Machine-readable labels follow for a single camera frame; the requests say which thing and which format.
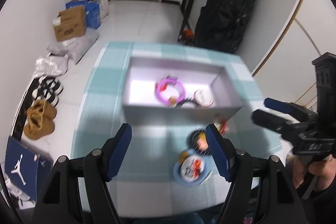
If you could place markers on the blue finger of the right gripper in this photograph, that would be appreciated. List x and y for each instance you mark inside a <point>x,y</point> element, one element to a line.
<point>277,124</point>
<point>278,105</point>

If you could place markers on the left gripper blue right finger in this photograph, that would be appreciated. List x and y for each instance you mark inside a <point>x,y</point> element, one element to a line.
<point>277,199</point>

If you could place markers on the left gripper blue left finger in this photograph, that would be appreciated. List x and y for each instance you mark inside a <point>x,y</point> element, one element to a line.
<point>59,201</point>

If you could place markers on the right hand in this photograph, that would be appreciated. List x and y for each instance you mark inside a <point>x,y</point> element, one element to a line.
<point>324,170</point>

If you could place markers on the blue Jordan shoe box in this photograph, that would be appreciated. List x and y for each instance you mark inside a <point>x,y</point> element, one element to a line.
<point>27,169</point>

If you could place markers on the red white flower hair clip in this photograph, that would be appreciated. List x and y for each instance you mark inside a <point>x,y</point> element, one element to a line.
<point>223,127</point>

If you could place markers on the white round pin badge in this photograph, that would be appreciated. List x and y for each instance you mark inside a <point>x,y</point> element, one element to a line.
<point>204,98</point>

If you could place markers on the brown boots pair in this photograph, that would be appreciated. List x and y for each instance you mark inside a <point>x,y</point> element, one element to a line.
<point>40,120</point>

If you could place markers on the calligraphy round badge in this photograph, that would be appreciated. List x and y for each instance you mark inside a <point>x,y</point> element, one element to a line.
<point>192,168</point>

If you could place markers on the black hanging garment bag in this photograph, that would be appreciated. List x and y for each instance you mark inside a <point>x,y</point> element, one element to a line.
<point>222,24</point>

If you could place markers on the teal plaid tablecloth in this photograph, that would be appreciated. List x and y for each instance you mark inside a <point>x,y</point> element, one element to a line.
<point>144,186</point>

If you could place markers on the black white sandals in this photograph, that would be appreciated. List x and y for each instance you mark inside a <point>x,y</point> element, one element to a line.
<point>49,89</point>

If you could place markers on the white open cardboard box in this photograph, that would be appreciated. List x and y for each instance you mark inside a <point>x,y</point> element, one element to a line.
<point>161,92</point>

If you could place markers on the silver plastic bag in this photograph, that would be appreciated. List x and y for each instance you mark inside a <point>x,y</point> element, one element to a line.
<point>51,65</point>

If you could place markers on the white plastic bag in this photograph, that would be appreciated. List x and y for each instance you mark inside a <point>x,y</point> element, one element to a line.
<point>75,48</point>

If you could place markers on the brown cardboard box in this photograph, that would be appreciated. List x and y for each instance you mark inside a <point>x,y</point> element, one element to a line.
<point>70,23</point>

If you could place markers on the blue cardboard box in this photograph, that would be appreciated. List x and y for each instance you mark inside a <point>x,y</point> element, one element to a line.
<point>92,12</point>

